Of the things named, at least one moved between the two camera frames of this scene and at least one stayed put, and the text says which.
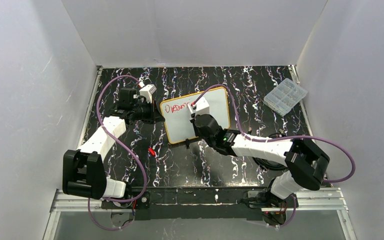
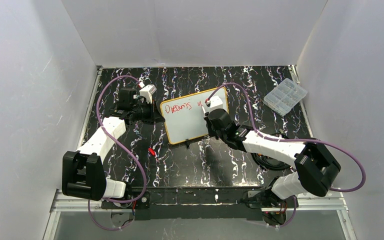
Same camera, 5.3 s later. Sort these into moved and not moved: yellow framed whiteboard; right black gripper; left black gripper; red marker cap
Moved: right black gripper
Not moved: left black gripper; red marker cap; yellow framed whiteboard
